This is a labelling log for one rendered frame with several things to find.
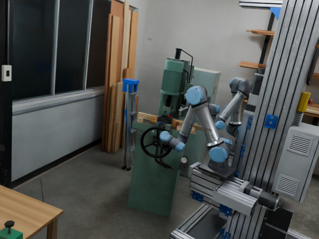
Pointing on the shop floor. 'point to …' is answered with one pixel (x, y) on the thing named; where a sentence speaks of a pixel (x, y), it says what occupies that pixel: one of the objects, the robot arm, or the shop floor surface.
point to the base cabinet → (153, 181)
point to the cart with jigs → (25, 216)
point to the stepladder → (131, 83)
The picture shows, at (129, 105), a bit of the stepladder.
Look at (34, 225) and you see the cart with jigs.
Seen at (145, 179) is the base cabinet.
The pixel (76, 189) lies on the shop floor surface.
